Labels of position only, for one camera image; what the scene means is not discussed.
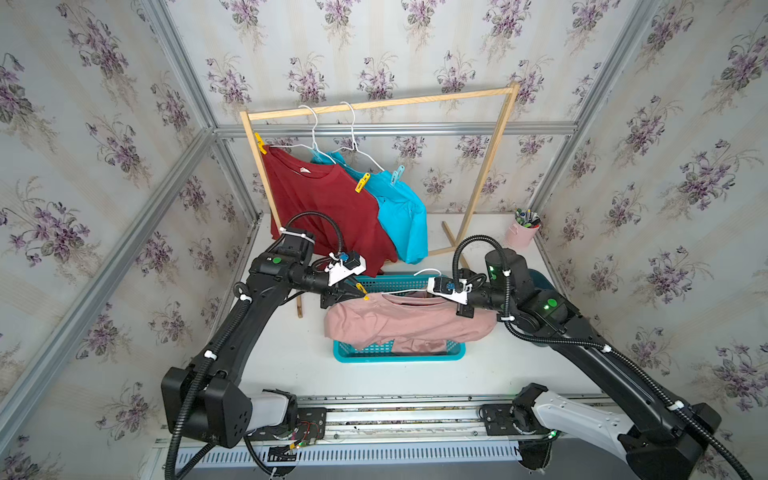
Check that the white wire hanger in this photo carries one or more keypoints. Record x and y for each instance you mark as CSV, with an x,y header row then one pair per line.
x,y
405,283

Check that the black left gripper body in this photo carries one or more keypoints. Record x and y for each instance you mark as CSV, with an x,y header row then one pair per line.
x,y
330,295

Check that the dark teal plastic tub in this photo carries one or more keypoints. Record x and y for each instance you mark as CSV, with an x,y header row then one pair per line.
x,y
537,281

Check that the yellow clothespin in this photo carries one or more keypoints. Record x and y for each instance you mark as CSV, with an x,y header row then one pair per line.
x,y
260,143
362,182
363,290

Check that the pink t-shirt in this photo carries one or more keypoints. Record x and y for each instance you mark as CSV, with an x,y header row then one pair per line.
x,y
411,324

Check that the white hanger under turquoise shirt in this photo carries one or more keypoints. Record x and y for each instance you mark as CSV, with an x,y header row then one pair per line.
x,y
353,145

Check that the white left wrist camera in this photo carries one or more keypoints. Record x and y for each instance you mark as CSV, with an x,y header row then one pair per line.
x,y
343,266

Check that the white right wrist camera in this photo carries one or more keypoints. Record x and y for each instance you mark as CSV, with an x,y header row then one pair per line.
x,y
456,291

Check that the turquoise t-shirt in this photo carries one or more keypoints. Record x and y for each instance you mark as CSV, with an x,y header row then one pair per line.
x,y
402,215

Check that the pink metal pen bucket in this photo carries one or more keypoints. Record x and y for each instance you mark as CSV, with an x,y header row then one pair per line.
x,y
523,230

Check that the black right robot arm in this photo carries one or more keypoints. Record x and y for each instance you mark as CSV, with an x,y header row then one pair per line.
x,y
657,433

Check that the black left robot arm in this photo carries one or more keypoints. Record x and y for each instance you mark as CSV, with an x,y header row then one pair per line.
x,y
203,402

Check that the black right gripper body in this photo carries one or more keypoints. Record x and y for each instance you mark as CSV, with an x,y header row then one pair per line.
x,y
485,296

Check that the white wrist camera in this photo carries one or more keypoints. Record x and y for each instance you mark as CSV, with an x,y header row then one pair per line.
x,y
456,291
343,266

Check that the dark red t-shirt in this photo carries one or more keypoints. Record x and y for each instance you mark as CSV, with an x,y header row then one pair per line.
x,y
298,186

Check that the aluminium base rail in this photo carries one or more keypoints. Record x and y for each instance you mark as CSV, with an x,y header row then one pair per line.
x,y
370,430

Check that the light blue clothespin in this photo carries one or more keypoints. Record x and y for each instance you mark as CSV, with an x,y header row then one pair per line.
x,y
397,174

